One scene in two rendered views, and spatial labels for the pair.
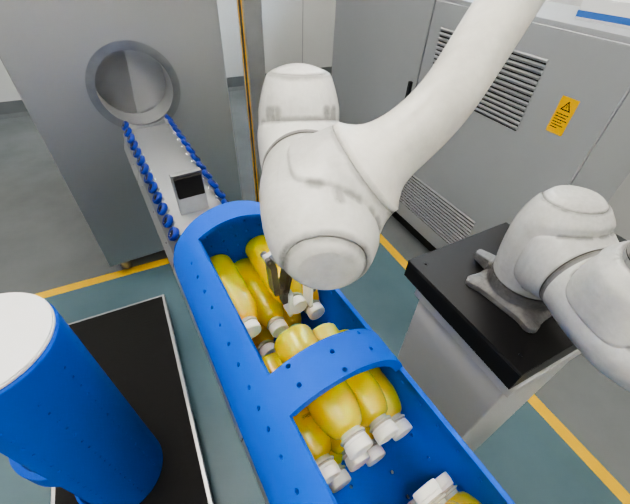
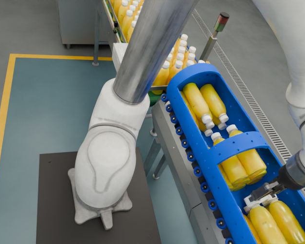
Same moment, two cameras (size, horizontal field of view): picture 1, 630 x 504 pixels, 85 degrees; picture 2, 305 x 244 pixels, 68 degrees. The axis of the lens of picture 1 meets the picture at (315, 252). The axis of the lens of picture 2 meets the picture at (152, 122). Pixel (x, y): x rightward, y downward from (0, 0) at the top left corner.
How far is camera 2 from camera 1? 95 cm
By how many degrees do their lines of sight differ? 87
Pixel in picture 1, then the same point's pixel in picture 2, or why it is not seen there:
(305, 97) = not seen: outside the picture
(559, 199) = (126, 149)
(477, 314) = (139, 182)
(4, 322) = not seen: outside the picture
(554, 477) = (20, 206)
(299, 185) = not seen: outside the picture
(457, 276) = (133, 215)
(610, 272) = (147, 104)
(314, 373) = (257, 136)
